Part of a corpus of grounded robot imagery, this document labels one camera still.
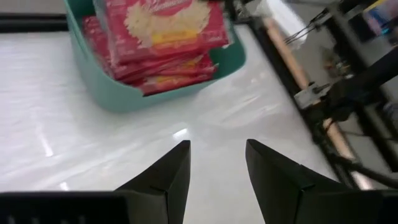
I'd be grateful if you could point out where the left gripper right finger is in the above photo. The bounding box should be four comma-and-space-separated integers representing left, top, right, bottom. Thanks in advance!
245, 139, 340, 224

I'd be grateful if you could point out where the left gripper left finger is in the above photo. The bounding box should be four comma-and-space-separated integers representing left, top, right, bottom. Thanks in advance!
114, 140, 192, 224

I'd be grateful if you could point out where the red popcorn bag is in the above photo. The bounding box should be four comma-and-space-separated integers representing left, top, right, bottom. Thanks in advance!
136, 73, 218, 96
81, 15, 113, 75
108, 52, 218, 83
93, 0, 230, 65

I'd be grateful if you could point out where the teal plastic basket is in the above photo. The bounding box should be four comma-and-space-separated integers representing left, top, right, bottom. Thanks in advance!
63, 0, 247, 114

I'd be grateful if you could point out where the white round bin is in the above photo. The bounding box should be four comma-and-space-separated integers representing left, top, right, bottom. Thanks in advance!
257, 0, 308, 50

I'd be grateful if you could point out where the black laptop blue screen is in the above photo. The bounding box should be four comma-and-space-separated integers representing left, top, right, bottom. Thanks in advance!
362, 0, 398, 35

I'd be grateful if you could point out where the white metal bracket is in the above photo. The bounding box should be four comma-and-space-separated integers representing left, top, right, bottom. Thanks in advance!
294, 82, 332, 110

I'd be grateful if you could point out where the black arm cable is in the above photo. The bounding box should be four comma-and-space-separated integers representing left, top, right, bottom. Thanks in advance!
329, 152, 398, 189

